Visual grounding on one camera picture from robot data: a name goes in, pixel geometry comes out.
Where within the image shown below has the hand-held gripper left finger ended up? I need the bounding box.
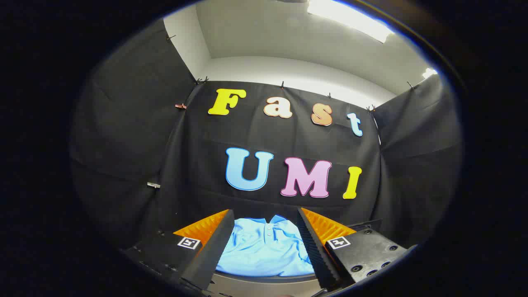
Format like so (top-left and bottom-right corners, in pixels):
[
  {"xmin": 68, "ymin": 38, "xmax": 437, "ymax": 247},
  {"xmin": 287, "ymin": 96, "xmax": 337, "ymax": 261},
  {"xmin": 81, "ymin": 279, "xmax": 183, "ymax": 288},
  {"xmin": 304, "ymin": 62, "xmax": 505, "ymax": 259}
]
[{"xmin": 120, "ymin": 209, "xmax": 236, "ymax": 291}]

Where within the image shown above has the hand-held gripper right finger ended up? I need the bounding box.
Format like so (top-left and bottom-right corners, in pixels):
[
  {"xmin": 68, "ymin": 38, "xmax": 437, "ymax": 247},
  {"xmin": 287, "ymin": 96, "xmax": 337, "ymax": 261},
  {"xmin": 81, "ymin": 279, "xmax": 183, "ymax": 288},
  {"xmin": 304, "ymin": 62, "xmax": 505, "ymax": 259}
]
[{"xmin": 297, "ymin": 207, "xmax": 417, "ymax": 291}]

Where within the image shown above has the light blue polo shirt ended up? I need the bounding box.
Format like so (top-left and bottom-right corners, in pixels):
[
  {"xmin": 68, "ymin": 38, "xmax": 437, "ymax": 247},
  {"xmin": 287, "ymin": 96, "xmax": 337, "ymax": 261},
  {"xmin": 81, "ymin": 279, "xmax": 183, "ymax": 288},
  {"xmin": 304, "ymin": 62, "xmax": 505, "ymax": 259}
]
[{"xmin": 215, "ymin": 214, "xmax": 316, "ymax": 278}]

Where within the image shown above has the grey stand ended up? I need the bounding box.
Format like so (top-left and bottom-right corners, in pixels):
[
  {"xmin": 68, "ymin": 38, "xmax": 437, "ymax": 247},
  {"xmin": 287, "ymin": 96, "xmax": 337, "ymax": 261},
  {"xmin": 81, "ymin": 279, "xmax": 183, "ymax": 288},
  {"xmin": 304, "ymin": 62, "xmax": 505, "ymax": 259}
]
[{"xmin": 208, "ymin": 270, "xmax": 326, "ymax": 297}]

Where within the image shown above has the black backdrop cloth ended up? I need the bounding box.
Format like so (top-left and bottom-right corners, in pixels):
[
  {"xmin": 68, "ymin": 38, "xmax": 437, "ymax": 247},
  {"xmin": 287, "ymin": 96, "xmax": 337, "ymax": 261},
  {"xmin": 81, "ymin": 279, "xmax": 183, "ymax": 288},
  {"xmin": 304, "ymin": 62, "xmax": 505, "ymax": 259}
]
[{"xmin": 70, "ymin": 19, "xmax": 462, "ymax": 252}]

